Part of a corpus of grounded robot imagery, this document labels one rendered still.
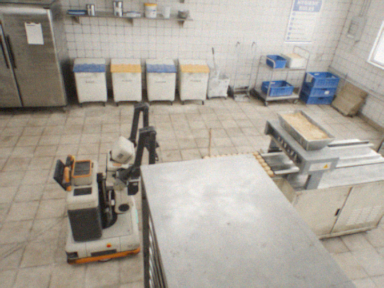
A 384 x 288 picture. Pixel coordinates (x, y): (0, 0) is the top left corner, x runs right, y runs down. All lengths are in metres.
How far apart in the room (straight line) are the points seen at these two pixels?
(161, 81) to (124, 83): 0.68
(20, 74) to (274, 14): 4.81
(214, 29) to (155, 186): 5.38
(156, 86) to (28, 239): 3.44
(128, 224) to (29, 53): 3.37
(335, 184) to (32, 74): 4.64
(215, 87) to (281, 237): 5.34
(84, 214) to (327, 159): 2.10
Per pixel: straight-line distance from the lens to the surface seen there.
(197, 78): 5.73
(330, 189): 3.01
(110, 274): 3.05
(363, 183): 3.25
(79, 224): 2.77
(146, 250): 1.48
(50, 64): 5.37
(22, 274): 3.27
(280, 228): 1.00
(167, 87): 5.70
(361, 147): 3.74
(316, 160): 2.64
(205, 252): 0.88
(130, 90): 5.68
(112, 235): 2.95
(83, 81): 5.65
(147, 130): 2.23
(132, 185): 2.67
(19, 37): 5.35
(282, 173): 2.84
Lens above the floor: 2.52
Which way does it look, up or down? 33 degrees down
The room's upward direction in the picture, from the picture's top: 5 degrees clockwise
